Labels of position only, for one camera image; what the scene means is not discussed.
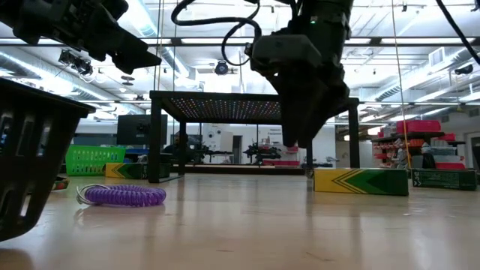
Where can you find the round black ceiling camera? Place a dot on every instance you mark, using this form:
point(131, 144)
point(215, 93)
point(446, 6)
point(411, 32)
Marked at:
point(221, 68)

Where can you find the small yellow crayon box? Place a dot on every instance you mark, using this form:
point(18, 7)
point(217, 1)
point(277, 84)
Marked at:
point(62, 183)

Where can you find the black flat screen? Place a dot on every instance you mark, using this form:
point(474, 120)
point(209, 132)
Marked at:
point(131, 129)

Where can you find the black perforated metal shelf riser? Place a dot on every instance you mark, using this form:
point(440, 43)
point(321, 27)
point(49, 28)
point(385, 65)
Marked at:
point(225, 93)

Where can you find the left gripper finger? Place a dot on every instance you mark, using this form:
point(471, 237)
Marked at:
point(127, 52)

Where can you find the green plastic basket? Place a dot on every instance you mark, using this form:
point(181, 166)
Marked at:
point(93, 159)

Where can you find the black plastic basket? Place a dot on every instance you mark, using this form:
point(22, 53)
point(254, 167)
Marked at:
point(45, 99)

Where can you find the black robot on workbench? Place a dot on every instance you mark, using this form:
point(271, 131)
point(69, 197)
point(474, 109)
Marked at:
point(262, 152)

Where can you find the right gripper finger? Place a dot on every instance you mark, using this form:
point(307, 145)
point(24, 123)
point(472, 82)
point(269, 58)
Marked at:
point(313, 123)
point(290, 120)

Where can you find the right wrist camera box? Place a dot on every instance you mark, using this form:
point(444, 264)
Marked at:
point(285, 50)

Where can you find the rack with red bins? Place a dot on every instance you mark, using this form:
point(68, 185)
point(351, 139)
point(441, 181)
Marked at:
point(418, 126)

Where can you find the purple coil wristband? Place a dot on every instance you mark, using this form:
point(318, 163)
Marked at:
point(123, 195)

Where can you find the black light beam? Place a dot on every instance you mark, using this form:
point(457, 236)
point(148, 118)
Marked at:
point(375, 41)

